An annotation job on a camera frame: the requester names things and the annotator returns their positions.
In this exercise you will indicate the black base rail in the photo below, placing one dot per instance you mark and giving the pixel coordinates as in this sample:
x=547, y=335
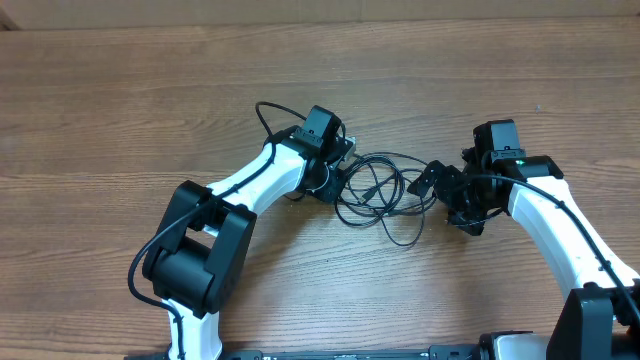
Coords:
x=345, y=352

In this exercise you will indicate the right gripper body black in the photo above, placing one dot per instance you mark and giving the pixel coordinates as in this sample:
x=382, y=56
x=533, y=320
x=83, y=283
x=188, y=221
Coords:
x=466, y=198

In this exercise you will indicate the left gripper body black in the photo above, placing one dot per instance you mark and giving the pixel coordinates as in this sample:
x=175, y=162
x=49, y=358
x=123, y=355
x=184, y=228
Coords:
x=328, y=183

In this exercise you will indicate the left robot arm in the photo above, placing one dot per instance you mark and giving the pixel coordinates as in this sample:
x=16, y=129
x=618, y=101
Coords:
x=193, y=263

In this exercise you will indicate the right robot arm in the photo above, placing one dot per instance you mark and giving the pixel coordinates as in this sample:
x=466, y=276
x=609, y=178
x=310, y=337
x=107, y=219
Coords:
x=600, y=316

